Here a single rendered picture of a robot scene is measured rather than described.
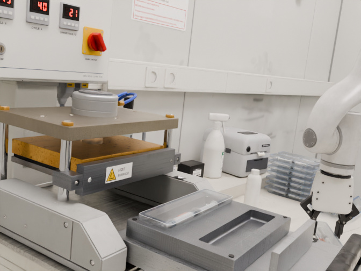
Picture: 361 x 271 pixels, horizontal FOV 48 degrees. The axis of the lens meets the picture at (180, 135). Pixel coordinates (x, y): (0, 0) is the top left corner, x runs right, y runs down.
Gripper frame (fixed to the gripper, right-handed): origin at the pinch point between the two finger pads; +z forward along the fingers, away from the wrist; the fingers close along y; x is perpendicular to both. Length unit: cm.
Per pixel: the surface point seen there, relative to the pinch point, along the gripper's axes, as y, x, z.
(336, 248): 13, 47, -14
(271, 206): 8.5, -36.6, 7.7
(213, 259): 31, 60, -16
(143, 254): 40, 56, -13
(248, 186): 18.3, -27.1, -1.4
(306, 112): -30, -172, -17
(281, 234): 21, 47, -15
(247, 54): 19, -101, -47
